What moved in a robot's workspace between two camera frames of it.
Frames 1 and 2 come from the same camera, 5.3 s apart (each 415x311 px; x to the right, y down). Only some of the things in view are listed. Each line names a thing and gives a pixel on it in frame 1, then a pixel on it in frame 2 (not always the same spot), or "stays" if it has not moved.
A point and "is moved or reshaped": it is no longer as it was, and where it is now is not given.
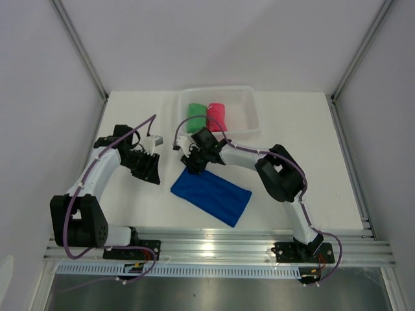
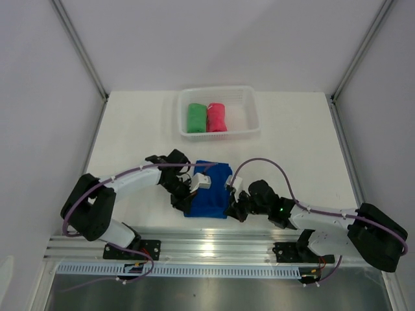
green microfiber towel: (195, 109) stays
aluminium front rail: (235, 247) stays
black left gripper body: (139, 163) -> (179, 190)
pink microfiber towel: (216, 111) stays
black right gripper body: (197, 159) -> (244, 205)
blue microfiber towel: (216, 195) is moved or reshaped
